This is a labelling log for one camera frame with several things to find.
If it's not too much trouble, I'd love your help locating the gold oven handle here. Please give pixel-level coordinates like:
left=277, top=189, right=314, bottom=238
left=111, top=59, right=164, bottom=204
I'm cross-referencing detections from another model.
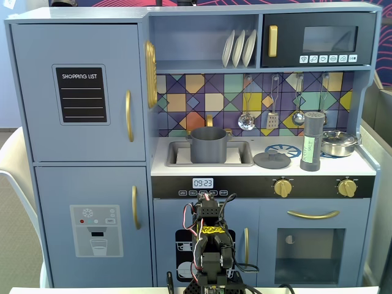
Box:
left=287, top=209, right=340, bottom=220

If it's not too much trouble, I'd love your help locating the gold curved fridge handle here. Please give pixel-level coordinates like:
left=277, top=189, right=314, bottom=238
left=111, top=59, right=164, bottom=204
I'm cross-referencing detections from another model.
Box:
left=125, top=89, right=135, bottom=143
left=131, top=185, right=142, bottom=230

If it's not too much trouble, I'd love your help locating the grey plastic pot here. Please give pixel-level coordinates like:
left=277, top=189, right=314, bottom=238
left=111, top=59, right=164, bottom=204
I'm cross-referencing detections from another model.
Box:
left=186, top=127, right=232, bottom=164

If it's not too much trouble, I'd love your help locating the metal hanging utensil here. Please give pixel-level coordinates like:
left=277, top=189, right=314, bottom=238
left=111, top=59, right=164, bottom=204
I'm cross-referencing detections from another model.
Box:
left=318, top=72, right=330, bottom=125

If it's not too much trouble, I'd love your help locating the blue fridge door with blackboard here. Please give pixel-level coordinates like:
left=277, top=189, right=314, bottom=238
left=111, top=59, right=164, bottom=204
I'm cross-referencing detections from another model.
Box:
left=10, top=23, right=146, bottom=163

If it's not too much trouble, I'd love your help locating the black red robot base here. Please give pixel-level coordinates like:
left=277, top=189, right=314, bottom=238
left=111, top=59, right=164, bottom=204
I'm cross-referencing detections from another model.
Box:
left=183, top=272, right=247, bottom=294

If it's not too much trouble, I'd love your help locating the blue toy kitchen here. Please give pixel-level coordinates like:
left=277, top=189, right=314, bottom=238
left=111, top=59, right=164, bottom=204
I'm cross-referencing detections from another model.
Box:
left=4, top=2, right=383, bottom=288

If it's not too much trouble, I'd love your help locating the gold stove knob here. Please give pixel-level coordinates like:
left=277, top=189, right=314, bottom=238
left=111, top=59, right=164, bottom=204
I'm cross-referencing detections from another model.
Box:
left=337, top=179, right=356, bottom=198
left=274, top=179, right=292, bottom=198

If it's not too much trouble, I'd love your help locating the grey toy sink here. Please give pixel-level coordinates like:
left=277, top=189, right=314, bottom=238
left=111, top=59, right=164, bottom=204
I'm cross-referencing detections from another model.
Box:
left=166, top=140, right=255, bottom=168

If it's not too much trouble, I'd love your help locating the grey ice dispenser sticker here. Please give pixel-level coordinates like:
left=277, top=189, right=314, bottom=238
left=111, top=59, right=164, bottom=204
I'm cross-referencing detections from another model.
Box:
left=69, top=204, right=124, bottom=258

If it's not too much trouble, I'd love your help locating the white toy plate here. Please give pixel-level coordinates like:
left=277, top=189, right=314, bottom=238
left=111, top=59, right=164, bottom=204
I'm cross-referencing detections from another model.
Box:
left=222, top=29, right=236, bottom=68
left=242, top=29, right=257, bottom=67
left=232, top=29, right=246, bottom=68

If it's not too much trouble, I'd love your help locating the blue oven door with window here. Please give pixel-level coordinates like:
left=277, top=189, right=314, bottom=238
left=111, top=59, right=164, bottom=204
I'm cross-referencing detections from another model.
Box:
left=259, top=200, right=371, bottom=287

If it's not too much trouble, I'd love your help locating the grey salt shaker green label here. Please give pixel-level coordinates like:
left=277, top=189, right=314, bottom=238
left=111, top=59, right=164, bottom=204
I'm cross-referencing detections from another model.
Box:
left=300, top=111, right=325, bottom=172

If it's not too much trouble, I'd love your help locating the metal slotted spatula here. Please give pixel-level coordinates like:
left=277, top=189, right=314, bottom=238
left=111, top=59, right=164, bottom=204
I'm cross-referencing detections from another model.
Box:
left=265, top=75, right=280, bottom=130

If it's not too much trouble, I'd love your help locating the gold dishwasher handle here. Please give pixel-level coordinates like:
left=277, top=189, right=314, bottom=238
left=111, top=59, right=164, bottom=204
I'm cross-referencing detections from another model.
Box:
left=244, top=227, right=250, bottom=266

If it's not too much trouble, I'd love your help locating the gold microwave handle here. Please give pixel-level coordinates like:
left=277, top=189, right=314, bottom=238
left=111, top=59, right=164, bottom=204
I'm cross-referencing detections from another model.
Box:
left=268, top=25, right=279, bottom=58

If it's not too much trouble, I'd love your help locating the metal skimmer spoon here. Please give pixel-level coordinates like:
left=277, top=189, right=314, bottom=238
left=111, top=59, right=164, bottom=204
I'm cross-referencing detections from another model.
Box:
left=238, top=75, right=256, bottom=132

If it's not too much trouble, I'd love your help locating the black shopping list board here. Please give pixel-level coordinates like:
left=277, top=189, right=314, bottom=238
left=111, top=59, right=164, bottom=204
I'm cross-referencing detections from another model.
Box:
left=51, top=64, right=111, bottom=126

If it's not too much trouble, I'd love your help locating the blue dishwasher door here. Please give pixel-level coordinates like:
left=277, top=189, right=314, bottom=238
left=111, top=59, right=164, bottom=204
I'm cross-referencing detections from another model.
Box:
left=153, top=198, right=260, bottom=287

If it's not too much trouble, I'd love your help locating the metal ladle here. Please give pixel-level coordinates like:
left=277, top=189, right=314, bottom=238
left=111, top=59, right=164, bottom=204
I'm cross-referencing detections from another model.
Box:
left=292, top=73, right=306, bottom=126

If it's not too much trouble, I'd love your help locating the black microwave door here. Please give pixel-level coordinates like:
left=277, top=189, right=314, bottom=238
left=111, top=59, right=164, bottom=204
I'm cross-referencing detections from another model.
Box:
left=260, top=12, right=377, bottom=68

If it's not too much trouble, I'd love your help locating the blue fridge door with dispenser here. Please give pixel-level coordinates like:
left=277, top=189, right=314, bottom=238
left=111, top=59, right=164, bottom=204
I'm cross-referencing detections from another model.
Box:
left=34, top=166, right=153, bottom=288

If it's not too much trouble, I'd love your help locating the stainless steel pot with lid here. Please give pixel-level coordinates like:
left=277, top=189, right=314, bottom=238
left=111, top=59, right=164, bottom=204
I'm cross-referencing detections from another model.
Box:
left=320, top=130, right=359, bottom=157

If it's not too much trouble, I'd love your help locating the white chair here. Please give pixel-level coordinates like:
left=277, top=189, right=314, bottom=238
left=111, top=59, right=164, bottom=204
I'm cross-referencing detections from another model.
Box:
left=0, top=127, right=47, bottom=288

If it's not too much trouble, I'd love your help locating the grey round pot lid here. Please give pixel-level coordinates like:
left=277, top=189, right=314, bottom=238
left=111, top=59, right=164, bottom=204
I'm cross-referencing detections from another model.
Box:
left=253, top=149, right=292, bottom=169

